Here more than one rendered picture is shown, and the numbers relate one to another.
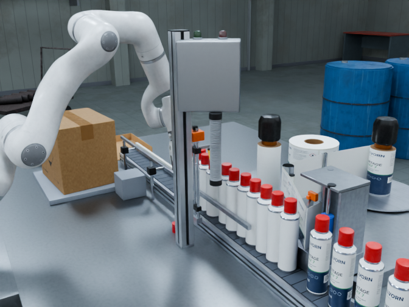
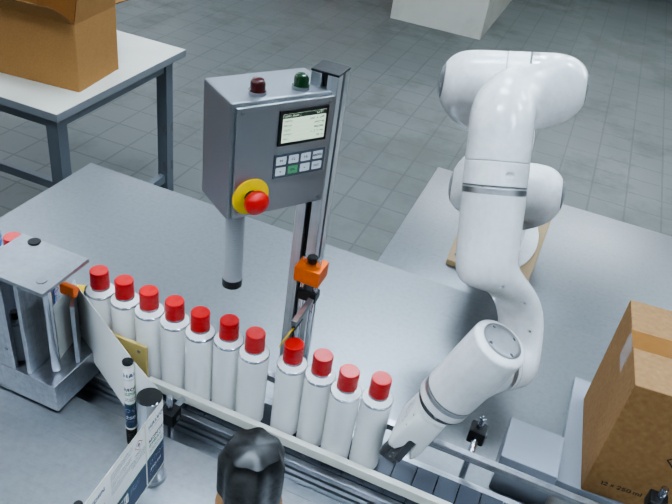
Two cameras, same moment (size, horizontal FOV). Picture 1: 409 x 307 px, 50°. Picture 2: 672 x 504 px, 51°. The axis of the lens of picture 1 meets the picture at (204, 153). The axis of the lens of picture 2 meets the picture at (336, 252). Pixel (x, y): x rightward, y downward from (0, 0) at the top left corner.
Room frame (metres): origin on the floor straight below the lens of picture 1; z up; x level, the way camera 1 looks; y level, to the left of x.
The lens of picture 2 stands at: (2.03, -0.58, 1.88)
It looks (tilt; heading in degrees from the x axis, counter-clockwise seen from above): 35 degrees down; 137
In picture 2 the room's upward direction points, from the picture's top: 9 degrees clockwise
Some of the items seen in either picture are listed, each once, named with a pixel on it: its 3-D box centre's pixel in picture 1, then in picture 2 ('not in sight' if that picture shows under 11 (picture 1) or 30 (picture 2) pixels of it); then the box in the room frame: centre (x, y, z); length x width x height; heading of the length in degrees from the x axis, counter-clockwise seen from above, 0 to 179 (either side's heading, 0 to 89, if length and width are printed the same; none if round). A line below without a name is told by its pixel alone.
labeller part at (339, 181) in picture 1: (334, 178); (32, 263); (1.05, -0.33, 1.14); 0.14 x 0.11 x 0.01; 30
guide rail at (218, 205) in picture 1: (168, 170); (447, 448); (1.60, 0.14, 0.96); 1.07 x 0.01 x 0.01; 30
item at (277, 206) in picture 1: (276, 226); (126, 323); (1.09, -0.20, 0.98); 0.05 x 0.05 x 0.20
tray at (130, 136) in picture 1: (118, 147); not in sight; (2.24, 0.46, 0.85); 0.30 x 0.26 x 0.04; 30
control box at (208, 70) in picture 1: (209, 74); (267, 143); (1.23, -0.02, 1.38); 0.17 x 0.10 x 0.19; 85
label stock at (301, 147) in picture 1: (312, 158); not in sight; (1.73, -0.45, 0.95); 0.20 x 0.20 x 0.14
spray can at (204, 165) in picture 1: (206, 181); (316, 398); (1.42, 0.00, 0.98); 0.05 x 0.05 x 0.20
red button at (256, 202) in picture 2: not in sight; (255, 201); (1.29, -0.07, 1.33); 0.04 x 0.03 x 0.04; 85
